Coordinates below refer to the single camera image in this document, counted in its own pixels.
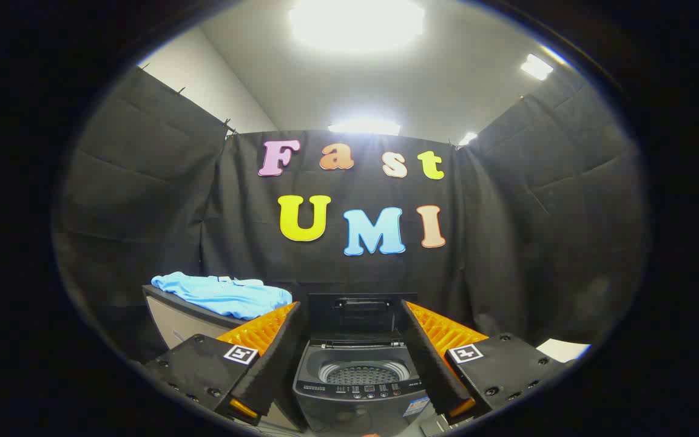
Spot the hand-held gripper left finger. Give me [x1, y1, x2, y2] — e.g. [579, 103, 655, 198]
[143, 302, 305, 425]

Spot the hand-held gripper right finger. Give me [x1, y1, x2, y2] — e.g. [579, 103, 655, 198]
[399, 299, 572, 425]

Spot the light blue polo shirt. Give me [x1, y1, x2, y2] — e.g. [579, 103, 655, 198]
[151, 271, 293, 320]

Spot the dark grey washing machine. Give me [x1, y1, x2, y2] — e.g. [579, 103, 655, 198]
[292, 337, 432, 436]

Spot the grey cabinet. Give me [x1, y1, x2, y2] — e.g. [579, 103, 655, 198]
[143, 285, 247, 351]

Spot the white flat object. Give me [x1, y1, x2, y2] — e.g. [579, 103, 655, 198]
[536, 339, 592, 364]

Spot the black backdrop cloth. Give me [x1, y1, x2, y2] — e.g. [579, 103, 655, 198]
[52, 66, 650, 365]

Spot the long ceiling light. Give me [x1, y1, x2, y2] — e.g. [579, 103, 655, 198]
[328, 118, 402, 136]

